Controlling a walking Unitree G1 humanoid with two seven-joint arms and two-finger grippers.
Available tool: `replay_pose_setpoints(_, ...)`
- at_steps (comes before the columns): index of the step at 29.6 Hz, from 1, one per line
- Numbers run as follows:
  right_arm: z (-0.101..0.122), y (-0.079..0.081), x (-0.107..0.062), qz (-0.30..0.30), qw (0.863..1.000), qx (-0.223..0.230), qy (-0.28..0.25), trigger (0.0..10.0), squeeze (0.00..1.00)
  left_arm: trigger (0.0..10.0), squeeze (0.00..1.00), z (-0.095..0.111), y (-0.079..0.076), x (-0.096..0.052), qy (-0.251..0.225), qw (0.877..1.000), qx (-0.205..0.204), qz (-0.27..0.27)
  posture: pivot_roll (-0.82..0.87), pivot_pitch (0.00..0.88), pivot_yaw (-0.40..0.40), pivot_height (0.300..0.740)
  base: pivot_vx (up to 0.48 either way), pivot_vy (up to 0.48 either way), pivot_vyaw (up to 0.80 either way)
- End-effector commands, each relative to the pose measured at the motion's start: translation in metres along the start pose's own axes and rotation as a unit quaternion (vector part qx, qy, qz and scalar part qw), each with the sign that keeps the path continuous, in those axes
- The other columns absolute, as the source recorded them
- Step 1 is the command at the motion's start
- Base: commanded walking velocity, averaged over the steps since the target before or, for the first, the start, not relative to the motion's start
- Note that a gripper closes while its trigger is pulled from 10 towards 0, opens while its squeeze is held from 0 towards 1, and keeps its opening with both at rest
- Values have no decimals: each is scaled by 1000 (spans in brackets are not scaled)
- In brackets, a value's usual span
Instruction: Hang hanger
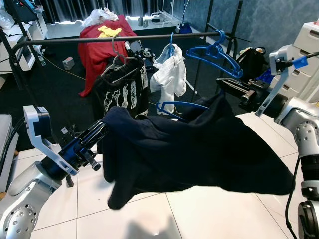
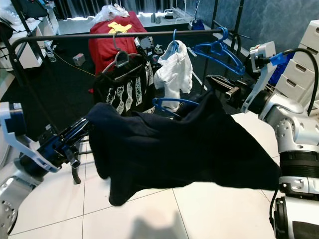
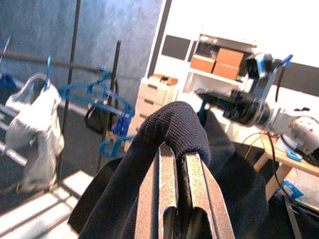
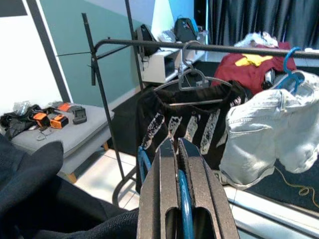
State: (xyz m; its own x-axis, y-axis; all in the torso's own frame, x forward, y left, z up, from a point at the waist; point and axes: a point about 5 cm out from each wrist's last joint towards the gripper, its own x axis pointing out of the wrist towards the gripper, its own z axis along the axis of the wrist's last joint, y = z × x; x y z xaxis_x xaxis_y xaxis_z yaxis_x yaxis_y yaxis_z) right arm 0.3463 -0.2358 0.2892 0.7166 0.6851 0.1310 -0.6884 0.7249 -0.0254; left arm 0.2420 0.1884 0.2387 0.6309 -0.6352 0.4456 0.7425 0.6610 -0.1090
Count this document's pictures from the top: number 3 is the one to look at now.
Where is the blue plastic hanger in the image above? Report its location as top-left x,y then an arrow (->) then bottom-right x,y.
44,55 -> 52,91
59,66 -> 137,120
198,98 -> 209,120
99,109 -> 137,158

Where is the white drawer cabinet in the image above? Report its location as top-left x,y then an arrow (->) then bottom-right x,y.
129,74 -> 180,150

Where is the light denim garment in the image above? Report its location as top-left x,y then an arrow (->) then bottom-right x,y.
4,73 -> 65,194

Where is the pale grey right wrist camera mount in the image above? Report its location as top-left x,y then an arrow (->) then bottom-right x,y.
245,52 -> 294,103

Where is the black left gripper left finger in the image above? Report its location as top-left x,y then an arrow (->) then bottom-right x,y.
134,141 -> 180,239

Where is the dark navy garment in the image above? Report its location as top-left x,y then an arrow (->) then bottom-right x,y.
67,101 -> 271,239

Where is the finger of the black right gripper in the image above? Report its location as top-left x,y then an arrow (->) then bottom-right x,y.
194,90 -> 226,107

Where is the white open shelf unit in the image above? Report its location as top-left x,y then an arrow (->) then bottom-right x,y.
183,33 -> 259,100

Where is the black metal clothes rack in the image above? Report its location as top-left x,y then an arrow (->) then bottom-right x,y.
0,0 -> 140,195

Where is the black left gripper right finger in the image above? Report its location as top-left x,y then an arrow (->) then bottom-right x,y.
184,151 -> 236,239

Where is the small black hanging bag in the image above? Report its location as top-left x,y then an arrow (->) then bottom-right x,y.
84,79 -> 120,135

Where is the orange storage box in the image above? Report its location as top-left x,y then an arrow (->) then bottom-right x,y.
216,47 -> 245,67
212,62 -> 241,80
190,54 -> 216,74

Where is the grey box with blue label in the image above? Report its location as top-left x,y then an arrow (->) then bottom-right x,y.
271,169 -> 319,213

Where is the small blue plastic item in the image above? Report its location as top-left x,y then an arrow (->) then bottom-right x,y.
286,150 -> 304,162

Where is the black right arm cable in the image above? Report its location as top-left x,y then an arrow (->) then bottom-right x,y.
275,59 -> 287,102

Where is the light wooden table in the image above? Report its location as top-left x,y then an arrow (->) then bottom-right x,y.
231,129 -> 319,202

